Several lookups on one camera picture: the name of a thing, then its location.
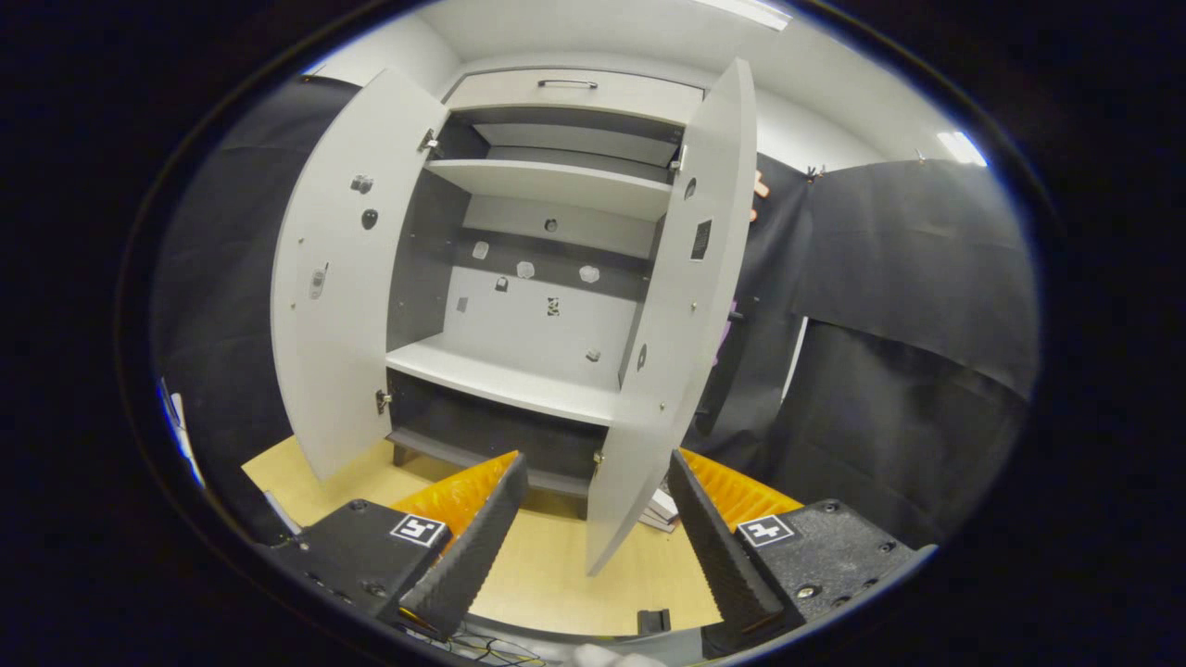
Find white grey cabinet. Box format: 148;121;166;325
385;67;710;520

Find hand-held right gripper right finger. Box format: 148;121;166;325
667;448;939;648

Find long ceiling light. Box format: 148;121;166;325
690;0;794;31

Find black backdrop cloth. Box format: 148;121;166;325
769;157;1041;552
686;153;816;483
148;74;311;547

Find white cabinet door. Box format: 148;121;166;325
586;57;759;577
271;67;450;485

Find small ceiling light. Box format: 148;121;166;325
936;130;989;169

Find white cabinet drawer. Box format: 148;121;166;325
445;69;707;127

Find white cabinet shelf board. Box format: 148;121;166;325
424;157;674;222
385;333;622;428

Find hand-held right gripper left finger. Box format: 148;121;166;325
267;450;530;642

